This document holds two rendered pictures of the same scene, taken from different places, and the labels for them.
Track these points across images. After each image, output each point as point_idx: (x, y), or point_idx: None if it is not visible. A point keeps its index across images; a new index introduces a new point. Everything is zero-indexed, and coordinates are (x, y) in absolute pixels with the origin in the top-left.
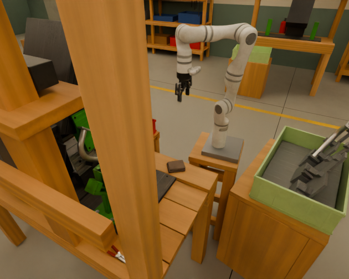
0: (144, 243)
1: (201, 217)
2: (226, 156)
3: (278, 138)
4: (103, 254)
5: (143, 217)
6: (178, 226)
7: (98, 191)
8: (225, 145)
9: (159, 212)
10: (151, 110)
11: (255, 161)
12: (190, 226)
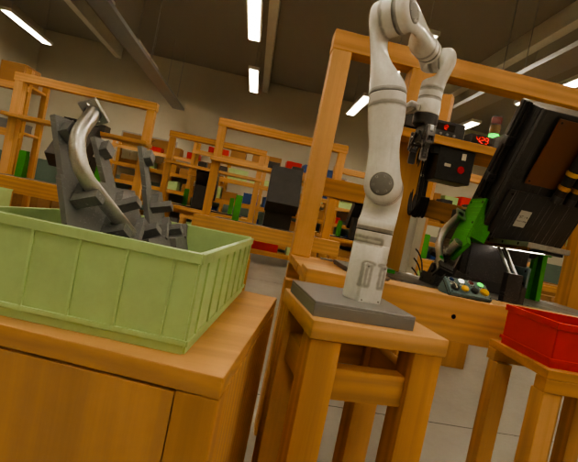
0: (304, 181)
1: None
2: (319, 284)
3: (223, 246)
4: None
5: (308, 160)
6: (305, 261)
7: None
8: (342, 295)
9: (335, 268)
10: (322, 101)
11: (252, 321)
12: (295, 260)
